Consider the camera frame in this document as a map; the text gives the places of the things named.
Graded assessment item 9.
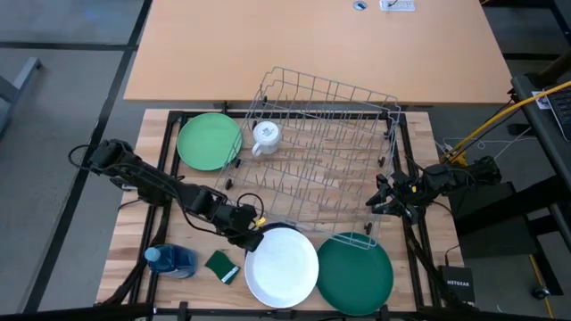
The blue dish soap bottle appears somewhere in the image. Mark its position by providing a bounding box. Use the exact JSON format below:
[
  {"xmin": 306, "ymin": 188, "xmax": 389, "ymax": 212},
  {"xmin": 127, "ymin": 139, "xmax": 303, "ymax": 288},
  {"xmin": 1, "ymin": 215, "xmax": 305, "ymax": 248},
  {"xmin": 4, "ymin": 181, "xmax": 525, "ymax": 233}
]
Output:
[{"xmin": 143, "ymin": 243, "xmax": 199, "ymax": 280}]

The white paper label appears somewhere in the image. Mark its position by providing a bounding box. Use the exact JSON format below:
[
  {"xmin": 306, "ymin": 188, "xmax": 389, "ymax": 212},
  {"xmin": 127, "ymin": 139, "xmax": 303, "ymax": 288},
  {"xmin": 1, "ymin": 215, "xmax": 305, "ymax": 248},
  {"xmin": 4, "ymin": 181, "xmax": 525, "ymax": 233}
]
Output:
[{"xmin": 532, "ymin": 90, "xmax": 553, "ymax": 111}]

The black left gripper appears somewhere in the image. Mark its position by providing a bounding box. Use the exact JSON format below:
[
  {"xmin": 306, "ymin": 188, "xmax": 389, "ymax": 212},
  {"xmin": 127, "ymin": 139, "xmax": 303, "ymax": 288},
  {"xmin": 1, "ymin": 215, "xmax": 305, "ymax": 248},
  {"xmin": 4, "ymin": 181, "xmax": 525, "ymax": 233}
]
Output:
[{"xmin": 212, "ymin": 200, "xmax": 265, "ymax": 253}]

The white power strip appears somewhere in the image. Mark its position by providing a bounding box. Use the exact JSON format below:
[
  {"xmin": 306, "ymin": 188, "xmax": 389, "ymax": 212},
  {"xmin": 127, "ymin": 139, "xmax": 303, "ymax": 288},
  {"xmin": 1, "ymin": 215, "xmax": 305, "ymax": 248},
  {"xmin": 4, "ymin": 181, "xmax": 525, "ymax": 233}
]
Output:
[{"xmin": 378, "ymin": 0, "xmax": 417, "ymax": 12}]

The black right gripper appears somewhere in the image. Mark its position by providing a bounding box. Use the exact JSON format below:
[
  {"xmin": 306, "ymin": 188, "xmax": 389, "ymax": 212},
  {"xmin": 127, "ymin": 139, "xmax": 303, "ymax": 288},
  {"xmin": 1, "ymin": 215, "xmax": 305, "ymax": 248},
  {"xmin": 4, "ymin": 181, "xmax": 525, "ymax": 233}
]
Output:
[{"xmin": 366, "ymin": 173, "xmax": 424, "ymax": 224}]

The light green plate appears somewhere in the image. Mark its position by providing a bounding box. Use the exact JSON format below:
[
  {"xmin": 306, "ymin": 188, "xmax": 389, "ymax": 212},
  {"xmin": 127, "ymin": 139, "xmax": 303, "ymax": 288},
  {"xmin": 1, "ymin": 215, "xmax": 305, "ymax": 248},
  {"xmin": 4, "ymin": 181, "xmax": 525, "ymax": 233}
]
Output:
[{"xmin": 176, "ymin": 111, "xmax": 244, "ymax": 172}]

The black side desk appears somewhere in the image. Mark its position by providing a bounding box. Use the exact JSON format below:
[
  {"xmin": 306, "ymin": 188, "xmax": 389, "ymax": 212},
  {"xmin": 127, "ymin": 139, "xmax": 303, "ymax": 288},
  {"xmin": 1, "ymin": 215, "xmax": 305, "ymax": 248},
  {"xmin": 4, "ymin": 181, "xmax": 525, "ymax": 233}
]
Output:
[{"xmin": 510, "ymin": 53, "xmax": 571, "ymax": 251}]

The black computer case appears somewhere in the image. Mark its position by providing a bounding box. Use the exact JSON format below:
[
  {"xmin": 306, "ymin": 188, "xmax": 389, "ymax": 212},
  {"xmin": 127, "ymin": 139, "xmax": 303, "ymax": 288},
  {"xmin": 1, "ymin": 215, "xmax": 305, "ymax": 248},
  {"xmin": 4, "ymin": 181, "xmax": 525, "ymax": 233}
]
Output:
[{"xmin": 447, "ymin": 181, "xmax": 539, "ymax": 259}]

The grey wire dish rack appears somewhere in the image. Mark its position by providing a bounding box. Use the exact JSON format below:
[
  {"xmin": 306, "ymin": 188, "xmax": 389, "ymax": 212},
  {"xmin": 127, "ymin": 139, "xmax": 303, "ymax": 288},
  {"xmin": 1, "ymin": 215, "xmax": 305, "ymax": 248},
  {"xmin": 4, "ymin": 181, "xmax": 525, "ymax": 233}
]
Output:
[{"xmin": 213, "ymin": 66, "xmax": 401, "ymax": 251}]

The black cable with yellow tag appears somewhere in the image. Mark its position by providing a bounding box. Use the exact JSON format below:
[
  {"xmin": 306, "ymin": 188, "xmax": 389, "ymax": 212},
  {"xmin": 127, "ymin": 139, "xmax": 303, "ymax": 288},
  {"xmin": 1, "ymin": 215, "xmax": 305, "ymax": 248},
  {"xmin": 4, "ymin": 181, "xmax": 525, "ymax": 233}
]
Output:
[
  {"xmin": 235, "ymin": 192, "xmax": 267, "ymax": 226},
  {"xmin": 401, "ymin": 153, "xmax": 454, "ymax": 210}
]

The white cable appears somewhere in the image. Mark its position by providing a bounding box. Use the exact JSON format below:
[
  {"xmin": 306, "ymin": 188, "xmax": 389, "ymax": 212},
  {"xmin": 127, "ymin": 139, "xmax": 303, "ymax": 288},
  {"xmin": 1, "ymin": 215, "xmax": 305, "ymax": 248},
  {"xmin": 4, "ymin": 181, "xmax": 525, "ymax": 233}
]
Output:
[{"xmin": 434, "ymin": 127, "xmax": 539, "ymax": 161}]

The white mug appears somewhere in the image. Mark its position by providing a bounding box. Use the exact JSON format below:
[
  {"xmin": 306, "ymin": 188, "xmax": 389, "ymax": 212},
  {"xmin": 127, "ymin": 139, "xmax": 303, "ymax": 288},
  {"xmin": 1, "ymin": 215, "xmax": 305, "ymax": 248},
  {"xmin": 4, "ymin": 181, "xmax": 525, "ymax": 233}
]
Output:
[{"xmin": 251, "ymin": 120, "xmax": 283, "ymax": 158}]

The grey furniture leg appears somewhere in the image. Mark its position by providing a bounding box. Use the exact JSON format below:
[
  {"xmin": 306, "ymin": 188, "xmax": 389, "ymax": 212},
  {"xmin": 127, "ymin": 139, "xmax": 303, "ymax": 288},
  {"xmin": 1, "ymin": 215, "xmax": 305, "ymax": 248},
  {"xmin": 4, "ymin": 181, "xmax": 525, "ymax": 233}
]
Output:
[{"xmin": 0, "ymin": 56, "xmax": 44, "ymax": 135}]

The black aluminium rig frame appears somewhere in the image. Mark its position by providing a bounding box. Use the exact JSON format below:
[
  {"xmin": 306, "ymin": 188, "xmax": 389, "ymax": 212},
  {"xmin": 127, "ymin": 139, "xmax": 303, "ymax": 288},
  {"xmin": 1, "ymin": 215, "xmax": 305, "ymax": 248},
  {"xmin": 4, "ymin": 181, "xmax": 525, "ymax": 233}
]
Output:
[{"xmin": 95, "ymin": 109, "xmax": 481, "ymax": 321}]

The black Netgear box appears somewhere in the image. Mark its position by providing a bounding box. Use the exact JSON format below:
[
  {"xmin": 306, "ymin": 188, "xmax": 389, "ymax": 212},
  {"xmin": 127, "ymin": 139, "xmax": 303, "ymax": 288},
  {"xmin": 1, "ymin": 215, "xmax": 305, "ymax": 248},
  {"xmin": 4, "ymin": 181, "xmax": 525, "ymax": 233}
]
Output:
[{"xmin": 437, "ymin": 265, "xmax": 476, "ymax": 304}]

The green sponge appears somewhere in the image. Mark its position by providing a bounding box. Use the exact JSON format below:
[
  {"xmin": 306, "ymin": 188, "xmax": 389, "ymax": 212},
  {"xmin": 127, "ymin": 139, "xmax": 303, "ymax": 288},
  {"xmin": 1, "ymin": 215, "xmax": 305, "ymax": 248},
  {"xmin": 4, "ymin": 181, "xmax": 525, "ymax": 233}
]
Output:
[{"xmin": 203, "ymin": 250, "xmax": 242, "ymax": 285}]

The beige wooden desk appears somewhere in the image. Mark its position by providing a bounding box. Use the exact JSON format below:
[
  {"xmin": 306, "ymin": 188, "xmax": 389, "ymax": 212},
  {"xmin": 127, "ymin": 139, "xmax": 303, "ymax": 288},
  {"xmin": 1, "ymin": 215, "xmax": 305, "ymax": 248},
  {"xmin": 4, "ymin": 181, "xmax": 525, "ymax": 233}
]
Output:
[{"xmin": 123, "ymin": 0, "xmax": 513, "ymax": 106}]

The black keyboard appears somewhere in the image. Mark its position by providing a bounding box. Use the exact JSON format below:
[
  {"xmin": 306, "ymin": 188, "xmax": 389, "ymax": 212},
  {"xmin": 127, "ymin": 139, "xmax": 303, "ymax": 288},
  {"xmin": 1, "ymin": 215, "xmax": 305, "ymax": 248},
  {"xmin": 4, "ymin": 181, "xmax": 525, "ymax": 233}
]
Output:
[{"xmin": 546, "ymin": 86, "xmax": 571, "ymax": 143}]

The white plate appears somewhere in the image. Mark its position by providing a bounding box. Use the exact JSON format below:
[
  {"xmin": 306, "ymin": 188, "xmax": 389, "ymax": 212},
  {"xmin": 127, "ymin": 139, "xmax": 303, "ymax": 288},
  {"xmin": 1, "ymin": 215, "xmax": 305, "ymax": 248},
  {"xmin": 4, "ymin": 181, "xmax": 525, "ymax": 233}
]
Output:
[{"xmin": 244, "ymin": 226, "xmax": 320, "ymax": 309}]

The dark green plate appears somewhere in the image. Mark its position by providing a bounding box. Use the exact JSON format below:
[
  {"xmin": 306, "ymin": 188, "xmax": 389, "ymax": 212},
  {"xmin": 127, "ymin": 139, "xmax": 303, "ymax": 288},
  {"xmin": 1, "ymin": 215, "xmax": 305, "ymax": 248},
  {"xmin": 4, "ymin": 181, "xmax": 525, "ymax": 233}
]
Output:
[{"xmin": 315, "ymin": 231, "xmax": 395, "ymax": 317}]

